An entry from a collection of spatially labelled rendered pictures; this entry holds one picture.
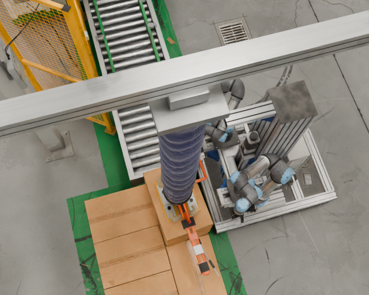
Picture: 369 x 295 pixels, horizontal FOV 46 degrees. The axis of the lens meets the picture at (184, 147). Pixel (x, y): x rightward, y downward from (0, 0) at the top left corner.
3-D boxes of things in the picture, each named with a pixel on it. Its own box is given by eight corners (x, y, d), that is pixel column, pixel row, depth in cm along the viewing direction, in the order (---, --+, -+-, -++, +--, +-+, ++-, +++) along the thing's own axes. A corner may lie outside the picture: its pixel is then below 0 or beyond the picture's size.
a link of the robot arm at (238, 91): (252, 83, 323) (224, 141, 336) (238, 76, 325) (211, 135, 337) (250, 83, 312) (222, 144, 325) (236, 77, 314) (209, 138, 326)
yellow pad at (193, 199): (175, 176, 363) (175, 174, 358) (187, 172, 365) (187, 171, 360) (189, 214, 353) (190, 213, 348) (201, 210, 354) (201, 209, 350)
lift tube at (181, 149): (156, 164, 298) (147, 74, 180) (190, 154, 301) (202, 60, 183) (166, 196, 291) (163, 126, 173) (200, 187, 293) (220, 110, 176)
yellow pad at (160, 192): (153, 184, 361) (153, 182, 356) (165, 179, 362) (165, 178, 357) (167, 222, 350) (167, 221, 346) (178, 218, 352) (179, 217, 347)
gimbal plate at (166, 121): (139, 72, 183) (138, 67, 178) (207, 56, 187) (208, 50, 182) (157, 137, 174) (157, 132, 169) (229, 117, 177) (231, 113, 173)
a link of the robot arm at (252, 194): (252, 179, 269) (239, 191, 267) (265, 192, 267) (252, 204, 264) (249, 182, 277) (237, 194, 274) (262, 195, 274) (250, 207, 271)
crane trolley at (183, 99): (159, 78, 178) (158, 67, 169) (197, 69, 180) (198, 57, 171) (170, 113, 173) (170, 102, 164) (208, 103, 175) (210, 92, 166)
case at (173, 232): (145, 185, 402) (142, 172, 364) (185, 170, 407) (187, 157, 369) (167, 247, 383) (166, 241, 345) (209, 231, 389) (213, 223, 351)
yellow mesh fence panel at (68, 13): (42, 108, 484) (-49, -26, 287) (47, 100, 488) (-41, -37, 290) (113, 136, 475) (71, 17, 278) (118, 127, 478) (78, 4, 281)
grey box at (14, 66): (17, 67, 335) (3, 45, 307) (24, 65, 336) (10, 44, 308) (21, 89, 329) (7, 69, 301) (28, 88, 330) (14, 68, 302)
